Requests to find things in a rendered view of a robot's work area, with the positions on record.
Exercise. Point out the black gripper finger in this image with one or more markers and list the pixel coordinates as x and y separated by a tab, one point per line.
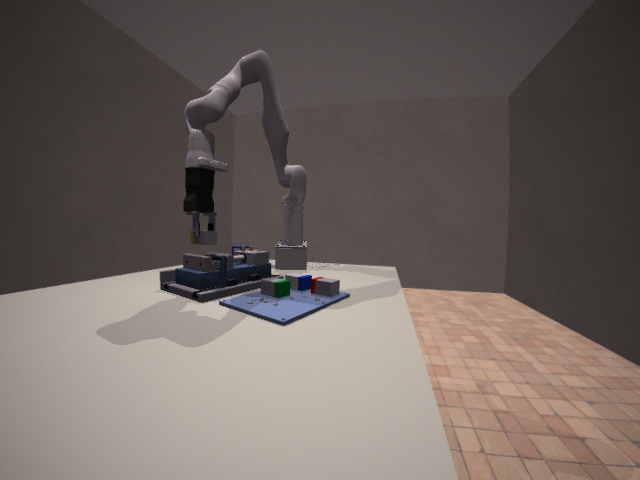
211	224
196	224

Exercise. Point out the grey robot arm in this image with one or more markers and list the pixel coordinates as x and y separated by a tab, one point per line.
250	69

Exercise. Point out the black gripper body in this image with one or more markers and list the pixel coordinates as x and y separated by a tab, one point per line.
199	180

